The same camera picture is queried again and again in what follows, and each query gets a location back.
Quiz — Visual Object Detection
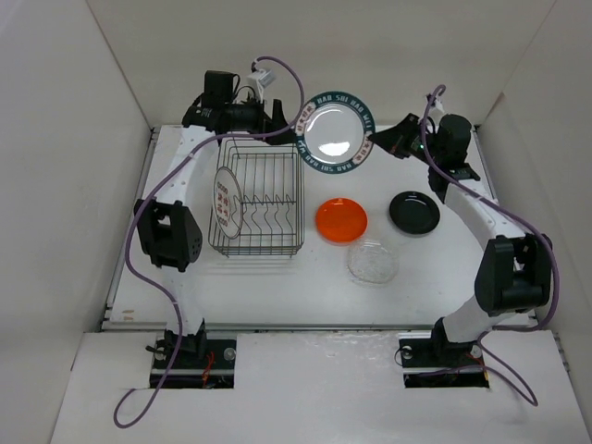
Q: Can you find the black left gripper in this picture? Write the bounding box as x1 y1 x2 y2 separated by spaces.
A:
225 91 298 145

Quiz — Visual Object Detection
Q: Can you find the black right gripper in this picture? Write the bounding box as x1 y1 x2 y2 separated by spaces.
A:
369 113 443 167

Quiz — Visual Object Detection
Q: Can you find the white plate with dark rim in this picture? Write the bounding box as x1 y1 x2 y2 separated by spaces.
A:
294 91 376 175

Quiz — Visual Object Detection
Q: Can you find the white plate with red characters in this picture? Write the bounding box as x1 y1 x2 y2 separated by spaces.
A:
213 166 243 240

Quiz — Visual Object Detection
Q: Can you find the orange plastic plate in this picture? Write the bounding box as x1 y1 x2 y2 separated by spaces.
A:
314 198 368 244

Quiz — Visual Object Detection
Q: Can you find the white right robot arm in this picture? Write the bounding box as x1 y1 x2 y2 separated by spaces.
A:
369 114 553 366

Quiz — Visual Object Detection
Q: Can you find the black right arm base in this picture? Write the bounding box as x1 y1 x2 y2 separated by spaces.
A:
395 335 489 389

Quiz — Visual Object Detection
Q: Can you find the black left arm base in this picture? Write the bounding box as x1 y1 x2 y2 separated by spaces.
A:
146 339 237 389

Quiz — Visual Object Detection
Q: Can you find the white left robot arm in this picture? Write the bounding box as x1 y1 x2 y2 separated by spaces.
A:
130 68 295 367

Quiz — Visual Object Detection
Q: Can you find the black plate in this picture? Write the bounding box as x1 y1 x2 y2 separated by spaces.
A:
388 191 441 235

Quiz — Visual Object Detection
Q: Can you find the clear glass plate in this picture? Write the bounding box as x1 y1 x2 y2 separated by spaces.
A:
347 238 400 286

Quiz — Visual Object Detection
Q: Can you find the grey wire dish rack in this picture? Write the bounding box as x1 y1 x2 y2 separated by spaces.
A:
208 139 304 257

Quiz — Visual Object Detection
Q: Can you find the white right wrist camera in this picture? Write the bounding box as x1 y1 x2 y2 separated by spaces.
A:
426 93 445 118

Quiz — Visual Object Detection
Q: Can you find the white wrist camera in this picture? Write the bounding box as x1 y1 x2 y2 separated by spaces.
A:
246 68 277 102
426 93 445 118

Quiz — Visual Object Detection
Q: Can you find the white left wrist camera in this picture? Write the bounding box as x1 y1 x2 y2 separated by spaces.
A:
246 68 277 102

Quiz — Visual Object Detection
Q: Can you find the aluminium table edge rail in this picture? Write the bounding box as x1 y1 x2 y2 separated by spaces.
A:
101 319 433 332

